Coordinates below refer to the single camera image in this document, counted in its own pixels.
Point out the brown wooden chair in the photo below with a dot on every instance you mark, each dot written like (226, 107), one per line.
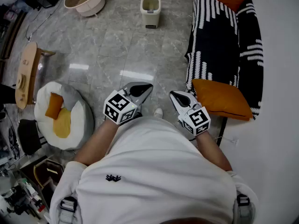
(50, 171)

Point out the person's right forearm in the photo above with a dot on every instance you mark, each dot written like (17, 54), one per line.
(212, 148)

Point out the round beige basin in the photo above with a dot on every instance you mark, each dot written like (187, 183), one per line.
(90, 4)

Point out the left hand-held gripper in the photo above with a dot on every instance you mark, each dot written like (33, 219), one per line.
(130, 99)

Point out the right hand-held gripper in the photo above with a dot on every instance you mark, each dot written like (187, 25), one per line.
(187, 106)

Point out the small orange cushion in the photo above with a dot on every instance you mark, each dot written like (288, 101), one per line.
(54, 106)

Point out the oval wooden side table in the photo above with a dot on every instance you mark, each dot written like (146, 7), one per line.
(28, 55)

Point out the person's white right shoe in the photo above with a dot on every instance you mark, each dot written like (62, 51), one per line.
(158, 112)

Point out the black white striped sofa blanket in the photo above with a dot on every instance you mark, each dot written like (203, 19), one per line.
(215, 43)

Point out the person's white shirt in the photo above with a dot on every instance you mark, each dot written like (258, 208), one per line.
(151, 171)

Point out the cream pedal trash bin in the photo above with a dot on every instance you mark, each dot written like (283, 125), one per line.
(150, 16)

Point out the black stool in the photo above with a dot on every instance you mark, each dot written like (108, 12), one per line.
(29, 136)

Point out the pile of assorted clutter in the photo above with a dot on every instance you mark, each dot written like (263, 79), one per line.
(21, 195)

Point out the round yellow cushion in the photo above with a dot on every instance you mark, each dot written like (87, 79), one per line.
(61, 123)

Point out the person's left forearm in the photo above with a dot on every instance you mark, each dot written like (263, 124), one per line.
(98, 141)

